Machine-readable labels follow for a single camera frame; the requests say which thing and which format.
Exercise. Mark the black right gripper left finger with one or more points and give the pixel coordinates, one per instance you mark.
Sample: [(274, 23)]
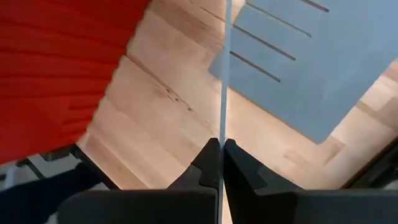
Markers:
[(140, 207)]

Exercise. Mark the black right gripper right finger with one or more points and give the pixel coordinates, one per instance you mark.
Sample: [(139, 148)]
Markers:
[(295, 207)]

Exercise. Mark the short grey slotted divider panel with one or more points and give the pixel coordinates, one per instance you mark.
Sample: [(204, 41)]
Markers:
[(311, 77)]

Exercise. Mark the long grey slotted divider panel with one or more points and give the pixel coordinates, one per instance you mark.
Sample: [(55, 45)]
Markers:
[(224, 93)]

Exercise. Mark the large red plastic bin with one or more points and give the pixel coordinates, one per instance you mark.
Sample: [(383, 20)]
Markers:
[(46, 77)]

